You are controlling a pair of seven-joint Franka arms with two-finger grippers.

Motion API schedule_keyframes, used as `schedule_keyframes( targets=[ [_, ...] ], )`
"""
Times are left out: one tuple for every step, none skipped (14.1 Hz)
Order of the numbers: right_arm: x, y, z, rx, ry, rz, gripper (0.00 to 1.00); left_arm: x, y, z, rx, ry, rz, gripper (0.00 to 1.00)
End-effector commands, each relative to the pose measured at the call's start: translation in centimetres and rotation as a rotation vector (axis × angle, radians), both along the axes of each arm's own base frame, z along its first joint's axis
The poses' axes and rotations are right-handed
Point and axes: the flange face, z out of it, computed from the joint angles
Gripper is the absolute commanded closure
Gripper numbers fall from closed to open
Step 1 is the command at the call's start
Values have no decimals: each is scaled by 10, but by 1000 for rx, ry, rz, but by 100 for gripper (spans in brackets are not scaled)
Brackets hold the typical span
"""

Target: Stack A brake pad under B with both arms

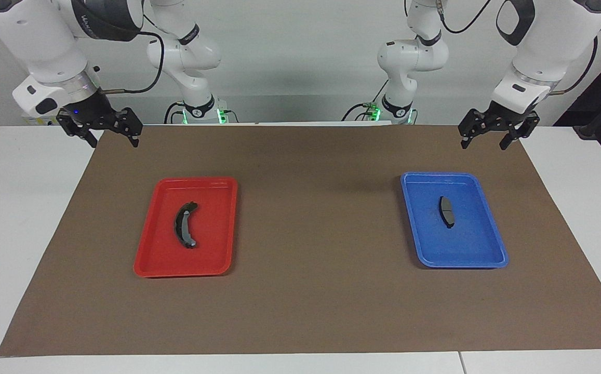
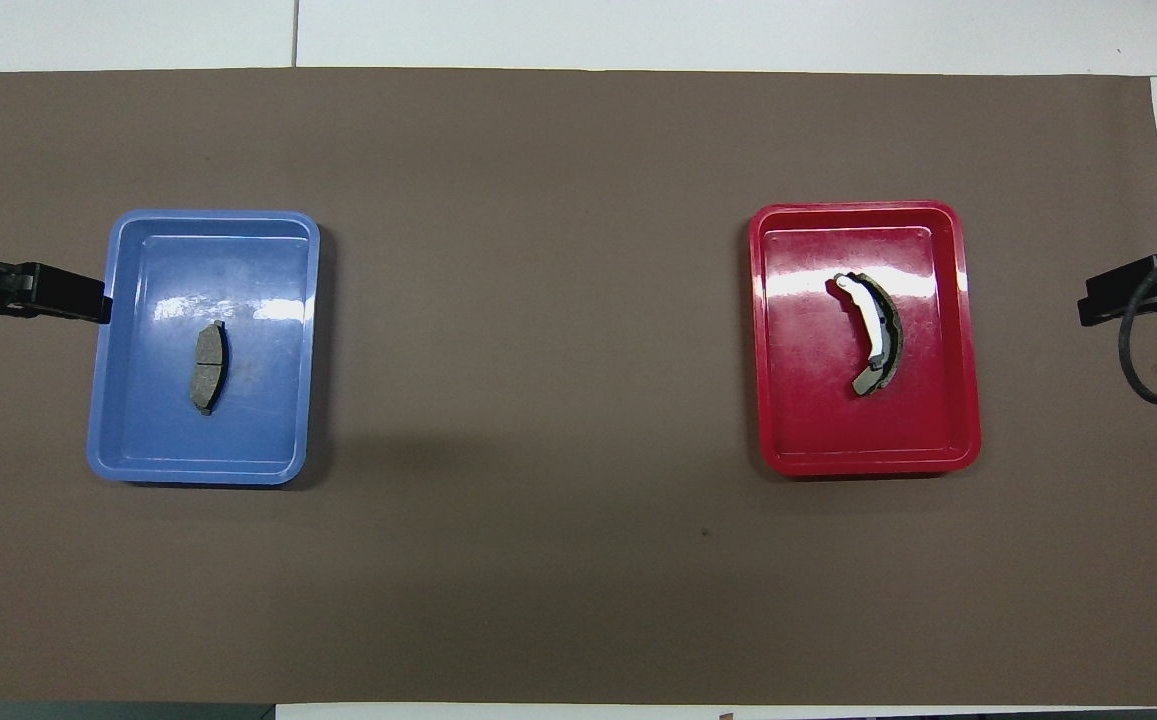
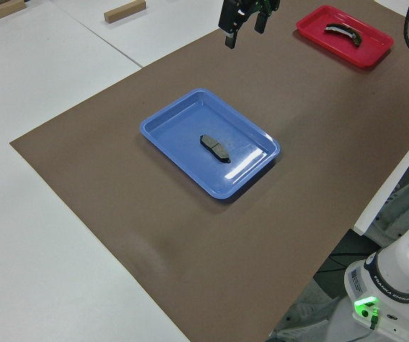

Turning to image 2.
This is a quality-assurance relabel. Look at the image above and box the grey brake pad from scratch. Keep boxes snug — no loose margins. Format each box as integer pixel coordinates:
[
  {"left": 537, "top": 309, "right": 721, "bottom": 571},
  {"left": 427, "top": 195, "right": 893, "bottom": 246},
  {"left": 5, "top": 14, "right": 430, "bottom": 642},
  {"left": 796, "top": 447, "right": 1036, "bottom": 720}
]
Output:
[{"left": 188, "top": 320, "right": 229, "bottom": 417}]

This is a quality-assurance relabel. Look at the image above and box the curved brake shoe white web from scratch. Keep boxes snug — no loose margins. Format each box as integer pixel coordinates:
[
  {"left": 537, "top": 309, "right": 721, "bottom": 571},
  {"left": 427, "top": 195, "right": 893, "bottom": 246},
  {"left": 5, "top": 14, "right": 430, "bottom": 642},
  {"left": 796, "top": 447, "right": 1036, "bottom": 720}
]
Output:
[{"left": 831, "top": 271, "right": 904, "bottom": 398}]

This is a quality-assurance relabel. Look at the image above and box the blue plastic tray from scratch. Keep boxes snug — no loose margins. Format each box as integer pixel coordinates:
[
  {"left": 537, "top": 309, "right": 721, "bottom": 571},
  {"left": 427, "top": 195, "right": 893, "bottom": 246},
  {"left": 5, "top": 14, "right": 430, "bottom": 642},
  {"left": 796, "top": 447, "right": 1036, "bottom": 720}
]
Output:
[{"left": 86, "top": 209, "right": 322, "bottom": 487}]

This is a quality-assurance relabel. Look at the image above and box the red plastic tray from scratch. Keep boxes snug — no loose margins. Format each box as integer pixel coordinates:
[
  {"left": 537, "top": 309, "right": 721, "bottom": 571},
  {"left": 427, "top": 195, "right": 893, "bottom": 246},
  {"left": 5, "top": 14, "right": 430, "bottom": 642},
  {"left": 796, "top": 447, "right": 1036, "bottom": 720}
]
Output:
[{"left": 748, "top": 200, "right": 983, "bottom": 478}]

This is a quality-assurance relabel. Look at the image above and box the brown table mat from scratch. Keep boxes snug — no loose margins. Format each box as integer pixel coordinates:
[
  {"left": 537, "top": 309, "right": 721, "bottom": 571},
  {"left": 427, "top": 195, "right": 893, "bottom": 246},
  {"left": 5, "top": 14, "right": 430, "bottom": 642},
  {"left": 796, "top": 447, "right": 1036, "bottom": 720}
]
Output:
[{"left": 0, "top": 68, "right": 1157, "bottom": 707}]

